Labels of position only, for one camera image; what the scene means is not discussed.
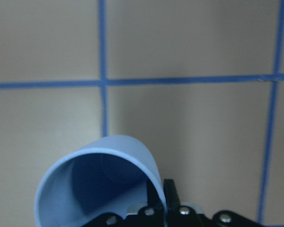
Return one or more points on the blue cup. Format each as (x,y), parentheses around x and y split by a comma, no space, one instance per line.
(107,175)

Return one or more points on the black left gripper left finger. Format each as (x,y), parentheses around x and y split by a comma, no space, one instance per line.
(150,214)

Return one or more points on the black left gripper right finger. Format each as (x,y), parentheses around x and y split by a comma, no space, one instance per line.
(181,215)

